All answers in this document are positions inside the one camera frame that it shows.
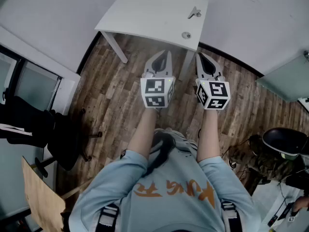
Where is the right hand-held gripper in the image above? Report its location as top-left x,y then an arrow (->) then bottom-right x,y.
195,53 -> 230,110

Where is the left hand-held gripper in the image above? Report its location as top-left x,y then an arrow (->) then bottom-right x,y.
140,50 -> 175,109

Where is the person's right forearm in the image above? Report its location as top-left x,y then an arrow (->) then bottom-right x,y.
196,108 -> 222,164

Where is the person's left forearm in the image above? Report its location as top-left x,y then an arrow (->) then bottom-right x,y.
126,107 -> 159,160

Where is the white table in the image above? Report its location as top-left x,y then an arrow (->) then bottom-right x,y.
94,0 -> 210,82

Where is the black office chair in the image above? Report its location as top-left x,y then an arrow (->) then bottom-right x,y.
33,108 -> 103,178

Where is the dark framed glass partition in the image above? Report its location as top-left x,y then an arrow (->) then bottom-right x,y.
0,44 -> 61,112

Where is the light blue printed t-shirt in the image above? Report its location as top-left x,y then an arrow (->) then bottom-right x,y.
69,128 -> 262,232

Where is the wooden board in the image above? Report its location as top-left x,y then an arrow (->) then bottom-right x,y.
21,156 -> 67,232

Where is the black white harness strap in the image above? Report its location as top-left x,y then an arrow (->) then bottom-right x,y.
96,203 -> 119,232
221,201 -> 242,232

